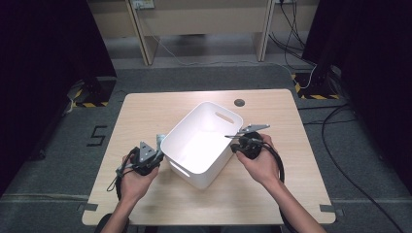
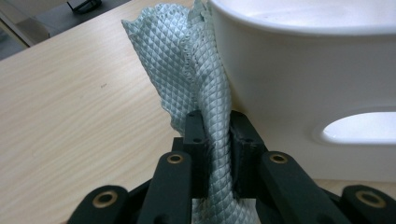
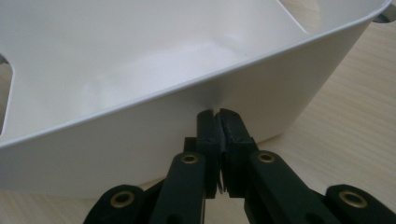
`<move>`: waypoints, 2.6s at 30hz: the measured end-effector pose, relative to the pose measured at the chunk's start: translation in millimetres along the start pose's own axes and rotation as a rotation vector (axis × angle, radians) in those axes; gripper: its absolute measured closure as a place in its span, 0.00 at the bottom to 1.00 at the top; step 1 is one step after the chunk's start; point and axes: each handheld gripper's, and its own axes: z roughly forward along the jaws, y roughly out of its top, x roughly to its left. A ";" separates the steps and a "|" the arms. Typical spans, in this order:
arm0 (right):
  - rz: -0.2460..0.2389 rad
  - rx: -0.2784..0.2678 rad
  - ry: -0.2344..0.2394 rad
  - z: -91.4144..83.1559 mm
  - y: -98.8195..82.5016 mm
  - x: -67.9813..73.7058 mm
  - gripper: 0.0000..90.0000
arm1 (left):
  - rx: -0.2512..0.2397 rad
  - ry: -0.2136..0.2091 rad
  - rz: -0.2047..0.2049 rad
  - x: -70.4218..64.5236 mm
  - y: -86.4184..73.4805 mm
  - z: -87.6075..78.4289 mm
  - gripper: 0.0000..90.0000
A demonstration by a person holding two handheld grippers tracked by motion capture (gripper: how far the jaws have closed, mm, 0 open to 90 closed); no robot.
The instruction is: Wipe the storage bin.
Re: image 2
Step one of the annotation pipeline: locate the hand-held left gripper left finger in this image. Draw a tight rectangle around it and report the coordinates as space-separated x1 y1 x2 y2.
182 109 213 199

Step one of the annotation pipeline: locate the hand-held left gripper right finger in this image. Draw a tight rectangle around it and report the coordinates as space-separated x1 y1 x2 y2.
229 110 269 200

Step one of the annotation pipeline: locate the white plastic bin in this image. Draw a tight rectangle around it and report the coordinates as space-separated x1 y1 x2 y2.
206 0 396 183

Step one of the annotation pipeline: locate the light blue textured cloth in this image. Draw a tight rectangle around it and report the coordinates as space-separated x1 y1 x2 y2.
120 0 261 224

